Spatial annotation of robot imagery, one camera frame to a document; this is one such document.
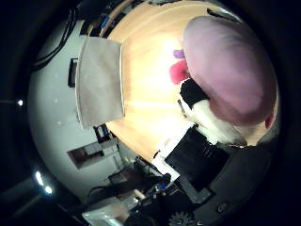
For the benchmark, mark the pink plush toy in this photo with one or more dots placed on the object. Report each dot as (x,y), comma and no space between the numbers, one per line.
(225,69)

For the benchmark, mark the grey felt container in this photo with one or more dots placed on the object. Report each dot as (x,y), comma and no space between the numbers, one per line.
(98,81)

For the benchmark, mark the blue tape roll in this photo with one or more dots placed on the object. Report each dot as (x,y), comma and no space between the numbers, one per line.
(105,21)

